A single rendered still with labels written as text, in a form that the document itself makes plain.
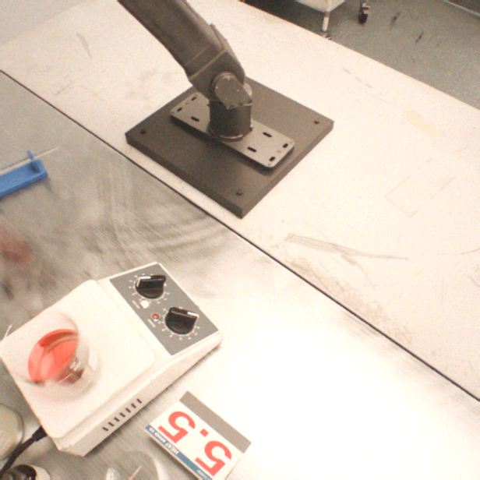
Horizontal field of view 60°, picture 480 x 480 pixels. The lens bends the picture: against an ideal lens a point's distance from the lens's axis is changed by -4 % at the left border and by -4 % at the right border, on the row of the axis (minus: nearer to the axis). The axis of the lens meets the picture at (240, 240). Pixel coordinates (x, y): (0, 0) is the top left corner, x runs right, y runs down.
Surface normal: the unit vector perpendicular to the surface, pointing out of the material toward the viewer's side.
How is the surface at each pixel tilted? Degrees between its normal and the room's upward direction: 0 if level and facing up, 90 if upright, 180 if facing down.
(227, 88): 89
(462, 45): 0
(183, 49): 82
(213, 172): 1
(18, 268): 0
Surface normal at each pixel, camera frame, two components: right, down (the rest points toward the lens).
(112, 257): 0.00, -0.54
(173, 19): 0.36, 0.76
